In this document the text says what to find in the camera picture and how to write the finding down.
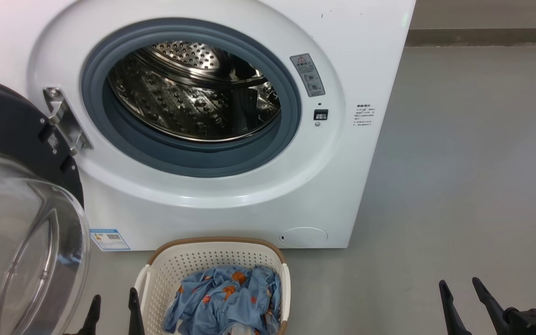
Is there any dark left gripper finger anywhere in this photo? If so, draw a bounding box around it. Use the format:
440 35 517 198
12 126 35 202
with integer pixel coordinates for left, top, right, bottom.
128 288 145 335
77 295 101 335

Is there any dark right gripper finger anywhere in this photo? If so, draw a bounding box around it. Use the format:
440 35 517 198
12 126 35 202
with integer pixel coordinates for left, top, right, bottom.
439 280 472 335
473 278 510 335

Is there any blue garment with orange print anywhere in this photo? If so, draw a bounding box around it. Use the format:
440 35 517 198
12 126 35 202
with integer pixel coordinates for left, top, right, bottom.
163 265 281 335

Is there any black round glass washer door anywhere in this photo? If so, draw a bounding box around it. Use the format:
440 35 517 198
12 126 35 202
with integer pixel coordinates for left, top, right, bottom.
0 74 91 335

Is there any metal door hinge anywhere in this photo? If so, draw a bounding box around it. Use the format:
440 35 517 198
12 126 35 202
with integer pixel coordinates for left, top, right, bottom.
43 87 93 156

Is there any stainless steel washing machine drum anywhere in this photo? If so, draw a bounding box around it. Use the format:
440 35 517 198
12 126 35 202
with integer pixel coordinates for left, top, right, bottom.
107 41 281 143

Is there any white front-load washing machine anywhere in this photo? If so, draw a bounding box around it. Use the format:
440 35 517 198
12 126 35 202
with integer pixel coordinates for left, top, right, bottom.
0 0 416 252

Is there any white perforated laundry basket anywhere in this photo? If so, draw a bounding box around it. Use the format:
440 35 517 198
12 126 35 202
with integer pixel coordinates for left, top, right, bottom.
134 237 292 335

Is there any blue energy label sticker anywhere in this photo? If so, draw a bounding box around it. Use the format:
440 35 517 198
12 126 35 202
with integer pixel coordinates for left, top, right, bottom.
90 228 130 252

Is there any round white filter cover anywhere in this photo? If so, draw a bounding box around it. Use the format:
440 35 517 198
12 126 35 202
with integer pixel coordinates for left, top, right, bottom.
280 227 328 248

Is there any small printed text label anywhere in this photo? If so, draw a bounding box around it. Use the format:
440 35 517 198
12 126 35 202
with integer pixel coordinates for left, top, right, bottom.
354 103 375 127

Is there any grey warning sticker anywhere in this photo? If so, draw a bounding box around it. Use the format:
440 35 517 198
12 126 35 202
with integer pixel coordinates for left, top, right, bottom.
290 53 326 97

